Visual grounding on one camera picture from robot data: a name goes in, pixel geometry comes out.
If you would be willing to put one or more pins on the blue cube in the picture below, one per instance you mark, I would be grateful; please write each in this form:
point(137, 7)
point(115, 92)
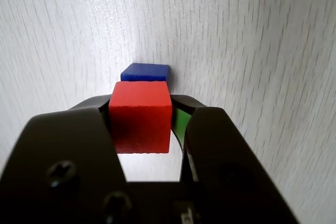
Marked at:
point(145, 72)

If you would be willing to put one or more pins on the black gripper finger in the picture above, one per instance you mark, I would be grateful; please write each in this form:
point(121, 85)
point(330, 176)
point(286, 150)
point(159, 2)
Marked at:
point(65, 161)
point(225, 166)

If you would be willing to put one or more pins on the red cube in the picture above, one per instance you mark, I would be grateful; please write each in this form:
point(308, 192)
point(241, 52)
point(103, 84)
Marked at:
point(140, 121)

